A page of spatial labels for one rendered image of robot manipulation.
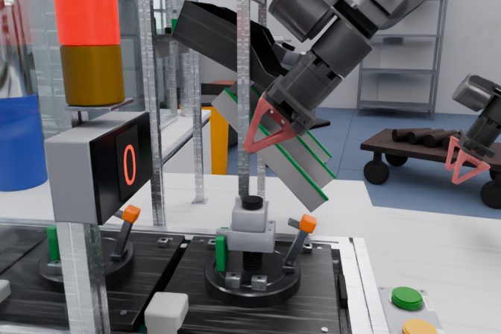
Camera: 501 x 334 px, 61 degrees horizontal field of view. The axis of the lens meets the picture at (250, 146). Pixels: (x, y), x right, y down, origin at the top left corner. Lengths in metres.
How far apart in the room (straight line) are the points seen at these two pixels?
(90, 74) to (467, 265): 0.83
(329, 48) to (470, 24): 6.97
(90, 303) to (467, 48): 7.22
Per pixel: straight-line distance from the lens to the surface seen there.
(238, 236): 0.60
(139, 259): 0.72
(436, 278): 0.93
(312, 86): 0.52
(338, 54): 0.52
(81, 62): 0.38
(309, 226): 0.60
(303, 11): 0.52
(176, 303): 0.58
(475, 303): 0.89
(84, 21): 0.38
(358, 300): 0.64
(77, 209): 0.37
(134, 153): 0.42
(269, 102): 0.53
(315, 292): 0.63
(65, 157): 0.36
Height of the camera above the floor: 1.32
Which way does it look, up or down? 16 degrees down
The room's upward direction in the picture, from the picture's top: straight up
